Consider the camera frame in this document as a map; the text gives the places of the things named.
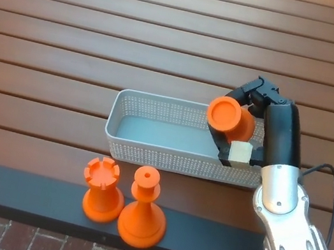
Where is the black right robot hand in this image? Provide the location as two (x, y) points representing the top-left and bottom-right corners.
(201, 68), (316, 180)

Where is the orange cup-top chess piece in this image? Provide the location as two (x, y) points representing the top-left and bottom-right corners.
(203, 92), (261, 146)

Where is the white perforated plastic basket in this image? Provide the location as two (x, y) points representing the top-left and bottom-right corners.
(99, 86), (275, 190)

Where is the orange slender chess piece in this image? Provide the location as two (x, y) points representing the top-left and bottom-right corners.
(113, 162), (176, 250)

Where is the orange rook chess piece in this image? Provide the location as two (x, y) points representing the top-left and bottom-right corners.
(75, 154), (132, 227)

